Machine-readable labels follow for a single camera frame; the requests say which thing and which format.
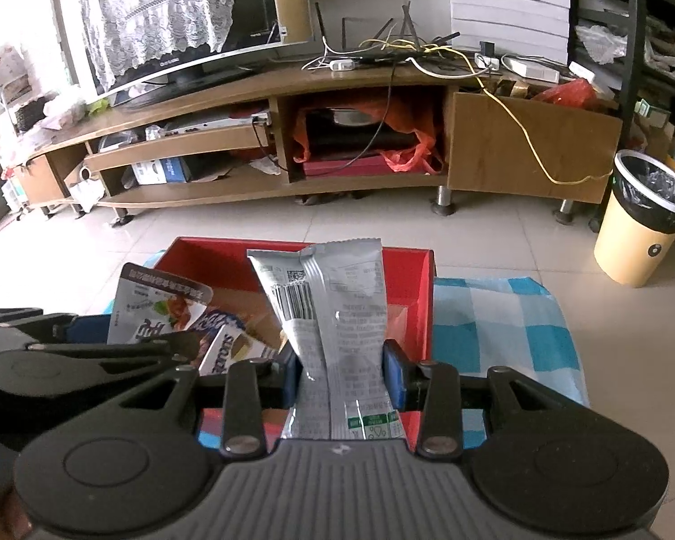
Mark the black bin liner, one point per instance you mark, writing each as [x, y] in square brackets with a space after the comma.
[652, 197]

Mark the blue white carton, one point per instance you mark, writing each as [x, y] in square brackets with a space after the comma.
[166, 170]

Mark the flat screen television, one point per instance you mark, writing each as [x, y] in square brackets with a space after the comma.
[253, 0]

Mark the red plastic bag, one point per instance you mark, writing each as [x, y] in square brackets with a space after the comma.
[568, 93]

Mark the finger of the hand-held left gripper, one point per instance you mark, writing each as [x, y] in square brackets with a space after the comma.
[90, 330]
[146, 349]

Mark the black router with antennas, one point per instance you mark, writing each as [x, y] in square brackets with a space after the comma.
[405, 53]

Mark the white packet with red fruit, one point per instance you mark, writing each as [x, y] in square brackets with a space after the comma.
[146, 304]

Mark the silver cracker packet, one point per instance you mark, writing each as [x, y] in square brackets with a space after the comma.
[230, 351]

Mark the white network box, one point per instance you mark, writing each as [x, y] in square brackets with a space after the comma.
[531, 69]

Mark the wooden television cabinet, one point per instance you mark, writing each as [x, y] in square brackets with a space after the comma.
[512, 140]

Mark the grey white snack packet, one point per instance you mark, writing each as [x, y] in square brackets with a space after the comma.
[343, 320]

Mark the white plastic drawer cart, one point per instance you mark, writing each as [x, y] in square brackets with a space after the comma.
[14, 191]

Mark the white lace cloth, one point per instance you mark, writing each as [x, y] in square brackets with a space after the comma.
[146, 11]

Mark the stack of white panels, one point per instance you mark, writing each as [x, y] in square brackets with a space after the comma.
[506, 5]

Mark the printed paper bag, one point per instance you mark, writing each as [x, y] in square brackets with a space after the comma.
[3, 70]

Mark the white power strip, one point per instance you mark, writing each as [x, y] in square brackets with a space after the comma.
[340, 65]

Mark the beige trash bin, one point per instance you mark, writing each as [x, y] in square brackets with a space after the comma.
[624, 247]

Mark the black metal shelf rack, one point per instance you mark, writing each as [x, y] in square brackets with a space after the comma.
[633, 39]

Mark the orange plastic bag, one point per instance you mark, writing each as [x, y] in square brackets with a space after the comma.
[410, 154]

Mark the crumpled white bag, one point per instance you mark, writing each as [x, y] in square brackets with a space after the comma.
[84, 188]

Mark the dark blue white packet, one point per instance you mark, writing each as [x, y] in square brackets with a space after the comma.
[219, 320]

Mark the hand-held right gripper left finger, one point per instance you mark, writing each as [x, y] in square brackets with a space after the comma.
[289, 382]

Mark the blue white checkered tablecloth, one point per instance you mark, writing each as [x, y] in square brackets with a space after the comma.
[500, 337]

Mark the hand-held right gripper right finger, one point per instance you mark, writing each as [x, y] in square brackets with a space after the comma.
[394, 371]

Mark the red cardboard box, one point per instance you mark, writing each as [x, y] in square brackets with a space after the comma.
[410, 270]

